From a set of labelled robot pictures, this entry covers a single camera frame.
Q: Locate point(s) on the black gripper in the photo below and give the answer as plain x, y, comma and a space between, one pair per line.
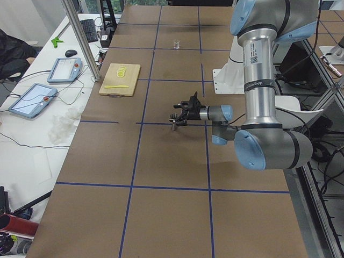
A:
194, 114

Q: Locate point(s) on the small clear glass cup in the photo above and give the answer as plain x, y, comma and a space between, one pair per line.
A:
176, 44

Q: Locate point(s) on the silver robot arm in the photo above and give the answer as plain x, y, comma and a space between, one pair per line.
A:
260, 142

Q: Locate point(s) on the yellow plastic knife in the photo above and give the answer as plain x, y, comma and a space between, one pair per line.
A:
116, 86

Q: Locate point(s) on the wooden cutting board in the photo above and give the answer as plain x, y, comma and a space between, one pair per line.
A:
130, 79

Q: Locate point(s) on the yellow lemon slices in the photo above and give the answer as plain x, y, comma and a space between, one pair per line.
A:
121, 71

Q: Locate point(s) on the white plastic chair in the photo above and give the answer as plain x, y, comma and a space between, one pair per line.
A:
292, 104

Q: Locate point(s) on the crumpled white plastic wrap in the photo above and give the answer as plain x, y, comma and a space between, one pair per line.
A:
64, 126

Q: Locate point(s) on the upper blue teach pendant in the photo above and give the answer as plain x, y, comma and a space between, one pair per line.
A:
65, 70

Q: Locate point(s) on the blue teach pendant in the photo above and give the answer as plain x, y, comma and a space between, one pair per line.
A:
65, 70
33, 101

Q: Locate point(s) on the black computer mouse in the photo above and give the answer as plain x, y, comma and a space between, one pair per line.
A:
69, 53

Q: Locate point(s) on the black keyboard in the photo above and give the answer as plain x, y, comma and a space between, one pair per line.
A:
89, 30

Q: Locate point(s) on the green plastic clamp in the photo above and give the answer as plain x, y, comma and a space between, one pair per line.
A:
55, 41

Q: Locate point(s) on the lower blue teach pendant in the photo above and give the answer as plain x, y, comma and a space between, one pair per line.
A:
33, 101

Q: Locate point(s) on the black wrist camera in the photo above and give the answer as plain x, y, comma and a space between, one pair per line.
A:
194, 102

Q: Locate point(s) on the aluminium frame post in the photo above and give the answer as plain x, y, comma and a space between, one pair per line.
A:
80, 36

